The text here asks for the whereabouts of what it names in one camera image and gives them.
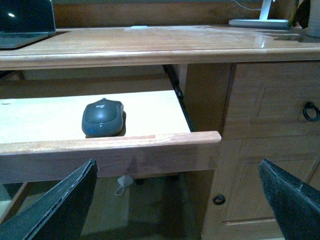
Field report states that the black ring door pull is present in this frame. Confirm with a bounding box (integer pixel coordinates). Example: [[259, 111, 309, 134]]
[[212, 194, 226, 206]]

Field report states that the black drawer slide rail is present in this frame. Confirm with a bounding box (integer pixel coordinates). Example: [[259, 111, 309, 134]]
[[162, 64, 195, 132]]

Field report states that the wooden desk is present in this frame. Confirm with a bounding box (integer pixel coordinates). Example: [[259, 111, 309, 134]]
[[0, 0, 320, 240]]

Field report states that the white thin cable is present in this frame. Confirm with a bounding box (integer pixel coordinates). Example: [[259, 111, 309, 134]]
[[114, 185, 127, 197]]

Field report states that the black ring drawer pull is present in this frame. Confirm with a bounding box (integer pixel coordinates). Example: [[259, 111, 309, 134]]
[[302, 101, 320, 122]]

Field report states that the white power adapter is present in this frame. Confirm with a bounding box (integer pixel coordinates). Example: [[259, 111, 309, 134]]
[[117, 175, 134, 188]]

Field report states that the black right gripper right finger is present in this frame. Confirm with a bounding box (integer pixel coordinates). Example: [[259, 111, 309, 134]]
[[258, 159, 320, 240]]

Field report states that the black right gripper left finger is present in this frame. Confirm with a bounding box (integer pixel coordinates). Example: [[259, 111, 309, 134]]
[[0, 159, 97, 240]]

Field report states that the grey laptop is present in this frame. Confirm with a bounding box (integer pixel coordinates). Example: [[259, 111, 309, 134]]
[[0, 0, 56, 50]]

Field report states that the wooden keyboard tray drawer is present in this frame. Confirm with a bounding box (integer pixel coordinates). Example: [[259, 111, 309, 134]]
[[0, 90, 221, 184]]

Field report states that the dark grey computer mouse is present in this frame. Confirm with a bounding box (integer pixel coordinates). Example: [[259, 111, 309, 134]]
[[81, 98, 124, 138]]

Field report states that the white lamp base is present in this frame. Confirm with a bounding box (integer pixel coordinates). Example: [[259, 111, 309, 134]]
[[228, 0, 289, 30]]

